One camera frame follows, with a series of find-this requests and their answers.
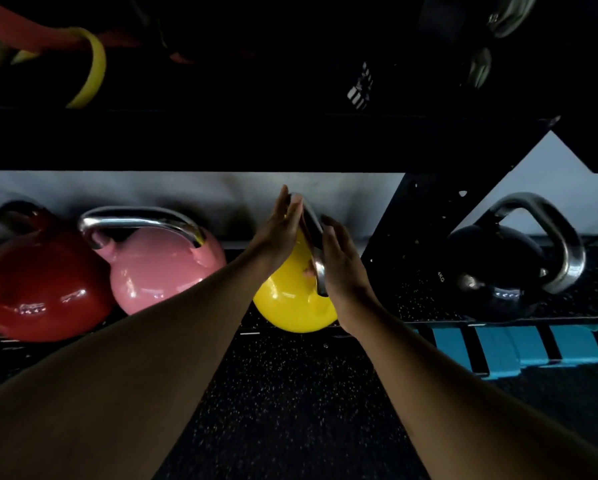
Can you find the yellow kettlebell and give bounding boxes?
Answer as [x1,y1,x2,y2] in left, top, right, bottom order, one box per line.
[252,193,339,334]

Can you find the red resistance band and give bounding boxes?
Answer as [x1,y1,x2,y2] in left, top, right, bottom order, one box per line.
[0,0,144,54]

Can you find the person's right forearm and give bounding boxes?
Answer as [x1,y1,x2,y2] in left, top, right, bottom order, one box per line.
[350,299,598,480]

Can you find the red kettlebell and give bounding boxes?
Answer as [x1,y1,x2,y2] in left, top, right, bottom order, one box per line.
[0,199,115,343]

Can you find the person's right hand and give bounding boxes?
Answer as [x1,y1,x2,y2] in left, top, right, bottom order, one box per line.
[320,215,381,336]

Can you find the pink kettlebell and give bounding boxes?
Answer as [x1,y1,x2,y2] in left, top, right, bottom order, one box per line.
[77,205,227,316]

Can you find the yellow resistance band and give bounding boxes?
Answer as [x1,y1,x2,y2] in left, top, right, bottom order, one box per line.
[11,27,107,110]

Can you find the blue step platform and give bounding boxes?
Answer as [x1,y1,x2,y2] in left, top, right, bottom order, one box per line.
[430,324,598,381]

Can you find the black metal storage rack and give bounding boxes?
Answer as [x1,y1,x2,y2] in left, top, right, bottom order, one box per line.
[0,106,598,340]

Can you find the black item with white stripes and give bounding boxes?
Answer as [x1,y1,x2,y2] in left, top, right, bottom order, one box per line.
[346,61,376,111]

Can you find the person's left hand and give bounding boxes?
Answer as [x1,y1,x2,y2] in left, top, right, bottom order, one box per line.
[245,185,305,278]

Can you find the black kettlebell with steel handle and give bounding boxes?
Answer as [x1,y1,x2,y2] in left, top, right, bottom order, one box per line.
[440,192,587,321]

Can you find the person's left forearm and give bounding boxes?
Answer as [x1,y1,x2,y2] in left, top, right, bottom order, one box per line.
[0,256,275,480]

